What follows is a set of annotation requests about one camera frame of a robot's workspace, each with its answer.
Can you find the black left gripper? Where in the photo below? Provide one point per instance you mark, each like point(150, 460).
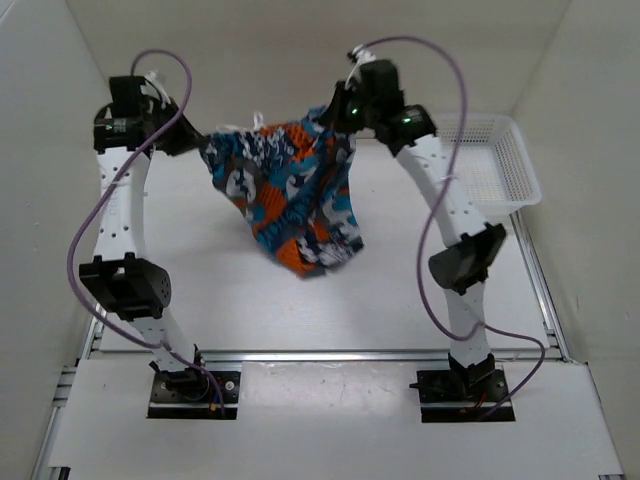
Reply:
point(190, 139)

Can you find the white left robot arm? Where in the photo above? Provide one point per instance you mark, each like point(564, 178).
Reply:
point(134, 291)

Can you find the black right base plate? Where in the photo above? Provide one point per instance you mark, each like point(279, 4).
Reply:
point(442, 399)

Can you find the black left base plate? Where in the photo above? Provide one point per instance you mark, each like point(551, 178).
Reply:
point(200, 402)

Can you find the white plastic mesh basket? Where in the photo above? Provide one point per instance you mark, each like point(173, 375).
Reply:
point(493, 162)

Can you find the white front cover board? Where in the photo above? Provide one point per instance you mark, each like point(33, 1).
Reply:
point(344, 421)

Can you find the colourful patterned shorts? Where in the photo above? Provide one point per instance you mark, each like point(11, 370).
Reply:
point(290, 181)

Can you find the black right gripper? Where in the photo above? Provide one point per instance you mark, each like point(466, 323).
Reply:
point(333, 116)

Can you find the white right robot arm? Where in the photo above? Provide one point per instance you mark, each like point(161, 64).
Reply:
point(471, 242)

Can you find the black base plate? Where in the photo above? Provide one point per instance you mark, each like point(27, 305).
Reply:
point(442, 399)
point(200, 402)

